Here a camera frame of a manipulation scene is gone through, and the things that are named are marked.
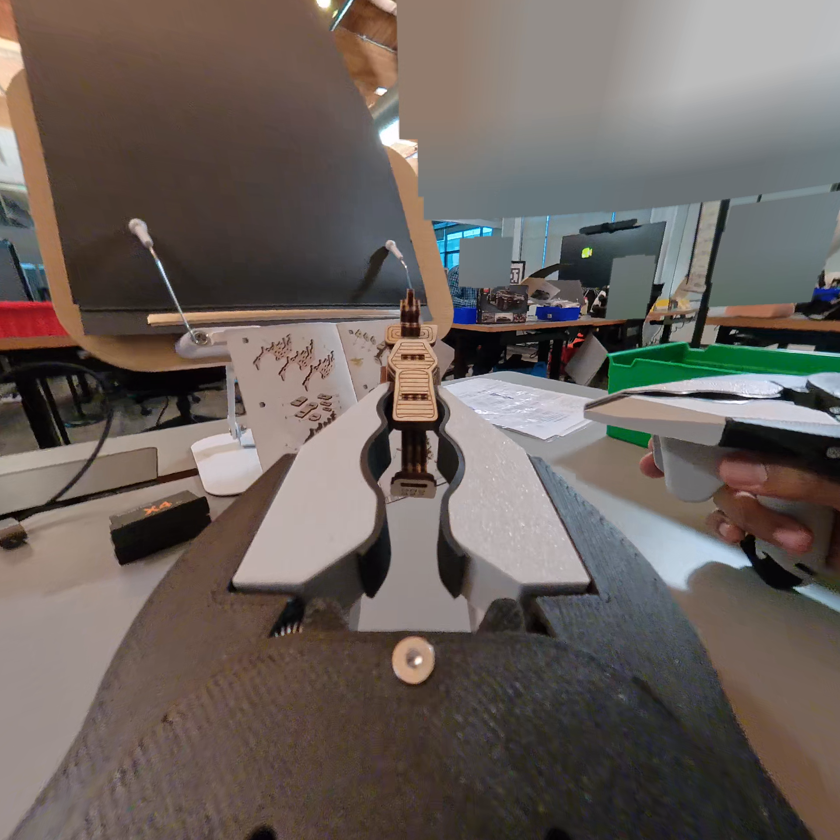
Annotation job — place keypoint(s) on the small wooden puzzle model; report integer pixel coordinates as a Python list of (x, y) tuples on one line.
[(413, 394)]

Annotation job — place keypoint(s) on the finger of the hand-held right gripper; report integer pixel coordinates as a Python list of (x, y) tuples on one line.
[(669, 420), (715, 384)]

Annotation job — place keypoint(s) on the person's right hand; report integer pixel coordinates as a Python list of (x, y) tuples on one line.
[(754, 518)]

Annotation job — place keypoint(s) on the red plastic bin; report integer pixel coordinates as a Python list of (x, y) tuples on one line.
[(33, 319)]

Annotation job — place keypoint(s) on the small black box orange print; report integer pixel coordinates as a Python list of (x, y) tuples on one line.
[(157, 525)]

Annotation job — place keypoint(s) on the black printed model box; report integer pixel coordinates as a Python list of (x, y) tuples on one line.
[(502, 305)]

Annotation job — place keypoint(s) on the blue plastic bin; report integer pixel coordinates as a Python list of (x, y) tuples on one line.
[(464, 315), (558, 313)]

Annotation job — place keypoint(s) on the black wall screen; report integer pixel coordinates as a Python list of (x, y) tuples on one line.
[(610, 259)]

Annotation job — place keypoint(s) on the light grey desk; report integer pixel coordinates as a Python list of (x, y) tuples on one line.
[(754, 656)]

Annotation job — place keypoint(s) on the green plastic bin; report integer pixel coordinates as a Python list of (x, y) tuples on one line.
[(722, 361)]

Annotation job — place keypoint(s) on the black camera bar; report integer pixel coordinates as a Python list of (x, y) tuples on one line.
[(608, 226)]

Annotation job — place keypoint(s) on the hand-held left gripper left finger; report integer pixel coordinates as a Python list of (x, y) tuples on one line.
[(308, 505)]

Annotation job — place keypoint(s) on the white stand base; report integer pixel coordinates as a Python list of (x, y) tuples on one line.
[(223, 459)]

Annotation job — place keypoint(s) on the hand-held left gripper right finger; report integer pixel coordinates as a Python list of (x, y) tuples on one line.
[(518, 518)]

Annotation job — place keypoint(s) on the printed paper sheets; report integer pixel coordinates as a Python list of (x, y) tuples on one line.
[(518, 403)]

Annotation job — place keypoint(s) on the black metal post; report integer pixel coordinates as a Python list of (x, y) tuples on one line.
[(712, 262)]

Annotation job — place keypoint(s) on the black office chair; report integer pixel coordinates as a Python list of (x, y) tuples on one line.
[(164, 394)]

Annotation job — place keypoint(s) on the wooden book stand dark board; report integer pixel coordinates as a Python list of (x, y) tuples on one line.
[(229, 164)]

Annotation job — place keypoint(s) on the wooden background table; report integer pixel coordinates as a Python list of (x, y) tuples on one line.
[(754, 323), (525, 325)]

